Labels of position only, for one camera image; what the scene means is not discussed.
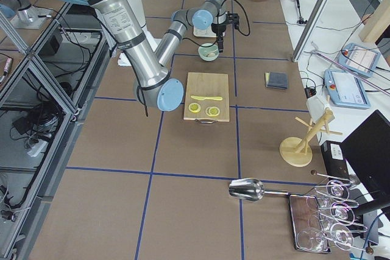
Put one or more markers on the wooden mug tree stand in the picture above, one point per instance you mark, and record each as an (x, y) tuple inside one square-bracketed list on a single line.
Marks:
[(296, 151)]

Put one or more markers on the blue teach pendant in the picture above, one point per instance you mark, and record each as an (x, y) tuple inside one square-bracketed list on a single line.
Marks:
[(345, 90), (359, 59)]

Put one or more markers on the light green bowl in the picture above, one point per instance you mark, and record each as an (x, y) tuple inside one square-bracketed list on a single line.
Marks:
[(203, 57)]

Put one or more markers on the far blue teach pendant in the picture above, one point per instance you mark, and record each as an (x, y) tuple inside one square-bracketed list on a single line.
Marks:
[(359, 59)]

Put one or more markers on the single lemon slice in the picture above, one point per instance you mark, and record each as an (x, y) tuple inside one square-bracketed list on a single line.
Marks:
[(212, 111)]

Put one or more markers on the grey folded cloth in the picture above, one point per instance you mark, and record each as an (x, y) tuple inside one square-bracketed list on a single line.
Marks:
[(277, 80)]

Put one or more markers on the cream bear serving tray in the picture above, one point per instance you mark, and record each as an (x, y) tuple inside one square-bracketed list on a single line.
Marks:
[(204, 33)]

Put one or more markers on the bamboo cutting board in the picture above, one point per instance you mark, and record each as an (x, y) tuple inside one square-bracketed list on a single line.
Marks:
[(206, 84)]

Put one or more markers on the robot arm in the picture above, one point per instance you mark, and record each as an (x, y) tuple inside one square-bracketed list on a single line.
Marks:
[(154, 86)]

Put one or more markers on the clear wine glass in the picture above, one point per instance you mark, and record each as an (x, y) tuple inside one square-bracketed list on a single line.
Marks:
[(311, 240)]

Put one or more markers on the metal scoop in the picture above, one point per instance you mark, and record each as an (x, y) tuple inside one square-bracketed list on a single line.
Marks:
[(252, 189)]

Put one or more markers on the yellow plastic knife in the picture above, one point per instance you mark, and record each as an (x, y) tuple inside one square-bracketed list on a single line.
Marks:
[(202, 98)]

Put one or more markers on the aluminium frame post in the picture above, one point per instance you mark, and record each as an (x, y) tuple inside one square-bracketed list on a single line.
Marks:
[(309, 29)]

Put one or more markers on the black glass rack tray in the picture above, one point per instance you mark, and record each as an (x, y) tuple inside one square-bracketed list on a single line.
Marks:
[(304, 214)]

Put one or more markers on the near blue teach pendant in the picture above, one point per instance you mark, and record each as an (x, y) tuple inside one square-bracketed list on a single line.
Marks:
[(345, 90)]

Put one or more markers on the black monitor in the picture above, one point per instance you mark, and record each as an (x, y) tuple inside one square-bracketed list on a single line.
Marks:
[(366, 149)]

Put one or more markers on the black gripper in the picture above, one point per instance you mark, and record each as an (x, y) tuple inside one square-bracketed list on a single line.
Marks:
[(219, 30)]

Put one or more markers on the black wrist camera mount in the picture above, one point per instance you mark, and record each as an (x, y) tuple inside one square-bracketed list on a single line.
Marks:
[(233, 19)]

